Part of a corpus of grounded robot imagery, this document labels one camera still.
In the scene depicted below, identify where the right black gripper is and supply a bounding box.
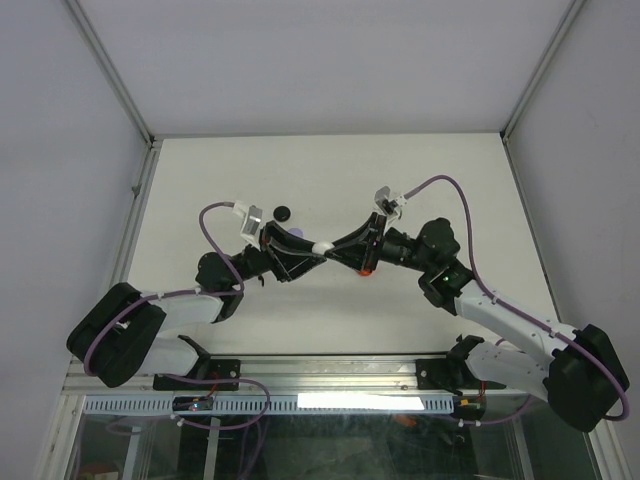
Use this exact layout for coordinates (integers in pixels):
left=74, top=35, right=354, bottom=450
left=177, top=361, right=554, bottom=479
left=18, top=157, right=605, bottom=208
left=325, top=213, right=435, bottom=274

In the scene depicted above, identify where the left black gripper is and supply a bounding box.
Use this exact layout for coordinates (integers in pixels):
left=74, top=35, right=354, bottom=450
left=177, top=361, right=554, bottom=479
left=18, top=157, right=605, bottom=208
left=228, top=222, right=326, bottom=287

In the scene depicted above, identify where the white earbud charging case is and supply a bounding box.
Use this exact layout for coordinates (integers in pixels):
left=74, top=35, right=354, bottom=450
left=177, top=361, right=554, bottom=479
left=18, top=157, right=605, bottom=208
left=312, top=241, right=335, bottom=256

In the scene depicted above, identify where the black earbud charging case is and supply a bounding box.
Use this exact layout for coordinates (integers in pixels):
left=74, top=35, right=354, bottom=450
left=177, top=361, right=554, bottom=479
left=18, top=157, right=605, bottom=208
left=273, top=205, right=291, bottom=222

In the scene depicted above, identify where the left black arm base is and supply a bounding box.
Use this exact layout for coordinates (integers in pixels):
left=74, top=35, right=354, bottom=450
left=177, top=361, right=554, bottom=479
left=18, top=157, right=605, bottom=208
left=152, top=357, right=241, bottom=392

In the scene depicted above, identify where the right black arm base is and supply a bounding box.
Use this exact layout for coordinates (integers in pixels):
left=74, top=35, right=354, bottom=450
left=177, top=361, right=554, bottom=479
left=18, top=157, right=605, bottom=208
left=415, top=357, right=482, bottom=396

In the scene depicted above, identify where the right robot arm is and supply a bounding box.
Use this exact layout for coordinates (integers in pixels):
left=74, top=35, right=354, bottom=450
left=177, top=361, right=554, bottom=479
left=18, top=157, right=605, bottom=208
left=323, top=214, right=630, bottom=432

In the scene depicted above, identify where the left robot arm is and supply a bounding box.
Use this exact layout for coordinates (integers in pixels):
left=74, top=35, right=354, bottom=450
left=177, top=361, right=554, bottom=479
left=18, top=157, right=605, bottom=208
left=66, top=222, right=334, bottom=389

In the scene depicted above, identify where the purple earbud charging case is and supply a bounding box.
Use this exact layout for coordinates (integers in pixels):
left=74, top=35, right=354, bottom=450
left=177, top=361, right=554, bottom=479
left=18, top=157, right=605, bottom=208
left=288, top=228, right=304, bottom=238

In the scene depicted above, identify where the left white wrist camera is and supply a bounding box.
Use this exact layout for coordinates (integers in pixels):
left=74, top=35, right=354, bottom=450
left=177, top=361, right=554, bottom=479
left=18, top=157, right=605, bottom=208
left=232, top=201, right=263, bottom=249

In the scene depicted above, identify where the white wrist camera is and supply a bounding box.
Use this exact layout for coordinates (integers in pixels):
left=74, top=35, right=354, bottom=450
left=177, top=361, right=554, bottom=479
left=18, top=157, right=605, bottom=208
left=232, top=201, right=263, bottom=249
left=374, top=186, right=408, bottom=222

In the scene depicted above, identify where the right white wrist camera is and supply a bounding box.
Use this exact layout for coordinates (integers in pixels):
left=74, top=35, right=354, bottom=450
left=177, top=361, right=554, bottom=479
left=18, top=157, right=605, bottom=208
left=374, top=186, right=408, bottom=222

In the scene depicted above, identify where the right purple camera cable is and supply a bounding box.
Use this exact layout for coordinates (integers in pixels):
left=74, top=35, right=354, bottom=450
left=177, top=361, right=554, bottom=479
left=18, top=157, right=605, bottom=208
left=399, top=174, right=632, bottom=423

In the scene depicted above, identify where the purple camera cable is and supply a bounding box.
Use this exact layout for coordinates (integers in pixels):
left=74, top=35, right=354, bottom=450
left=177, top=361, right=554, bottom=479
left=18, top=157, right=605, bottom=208
left=82, top=199, right=246, bottom=376
left=399, top=174, right=632, bottom=423

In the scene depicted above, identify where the aluminium mounting rail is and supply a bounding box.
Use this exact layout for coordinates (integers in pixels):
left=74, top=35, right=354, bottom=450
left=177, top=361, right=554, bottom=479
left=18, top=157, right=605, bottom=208
left=60, top=352, right=551, bottom=401

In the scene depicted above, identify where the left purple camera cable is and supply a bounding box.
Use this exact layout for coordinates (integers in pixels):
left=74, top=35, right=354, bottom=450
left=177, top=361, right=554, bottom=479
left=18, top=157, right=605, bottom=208
left=82, top=199, right=246, bottom=376

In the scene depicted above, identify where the white slotted cable duct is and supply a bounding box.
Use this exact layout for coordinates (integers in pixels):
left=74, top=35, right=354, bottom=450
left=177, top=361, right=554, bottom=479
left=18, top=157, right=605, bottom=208
left=84, top=393, right=454, bottom=416

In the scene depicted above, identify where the purple cable under rail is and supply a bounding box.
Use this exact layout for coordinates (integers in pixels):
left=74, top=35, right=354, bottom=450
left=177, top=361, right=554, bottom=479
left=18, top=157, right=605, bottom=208
left=107, top=377, right=271, bottom=480

